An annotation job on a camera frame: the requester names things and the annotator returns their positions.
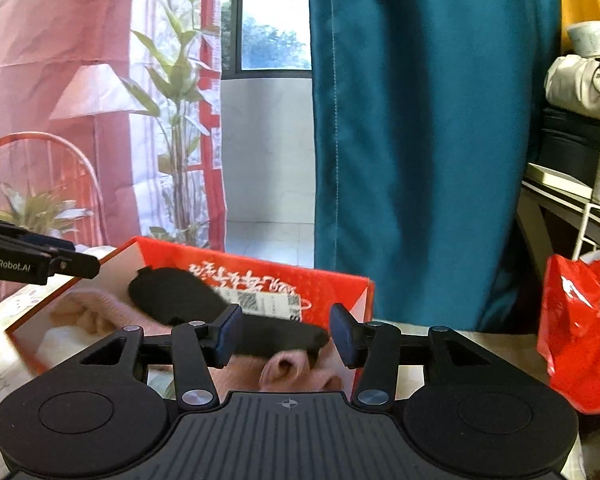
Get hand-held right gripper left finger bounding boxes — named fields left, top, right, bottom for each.
left=79, top=304, right=245, bottom=407

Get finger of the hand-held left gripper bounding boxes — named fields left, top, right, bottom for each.
left=22, top=230, right=79, bottom=253
left=46, top=249, right=101, bottom=282

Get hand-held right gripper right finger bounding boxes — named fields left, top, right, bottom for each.
left=329, top=304, right=494, bottom=407

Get red cardboard box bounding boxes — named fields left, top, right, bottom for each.
left=5, top=236, right=376, bottom=397

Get pink knitted sock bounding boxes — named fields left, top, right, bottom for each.
left=49, top=289, right=347, bottom=394

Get black sock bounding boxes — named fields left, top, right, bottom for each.
left=127, top=266, right=332, bottom=359

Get printed room backdrop cloth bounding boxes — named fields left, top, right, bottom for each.
left=0, top=0, right=229, bottom=312

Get teal curtain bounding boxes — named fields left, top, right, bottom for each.
left=307, top=0, right=564, bottom=334

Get red plastic bag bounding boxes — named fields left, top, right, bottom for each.
left=537, top=253, right=600, bottom=417

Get black desk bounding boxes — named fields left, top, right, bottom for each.
left=517, top=179, right=600, bottom=282

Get small beige box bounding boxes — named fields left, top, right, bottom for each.
left=524, top=162, right=594, bottom=201

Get black zip case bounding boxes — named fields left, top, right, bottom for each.
left=537, top=107, right=600, bottom=184

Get black framed window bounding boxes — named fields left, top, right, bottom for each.
left=220, top=0, right=314, bottom=82

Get white labelled jar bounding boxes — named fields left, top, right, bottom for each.
left=567, top=20, right=600, bottom=59

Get white wire rack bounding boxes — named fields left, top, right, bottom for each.
left=572, top=202, right=600, bottom=262

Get white drawstring bag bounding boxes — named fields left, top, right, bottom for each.
left=544, top=53, right=600, bottom=114

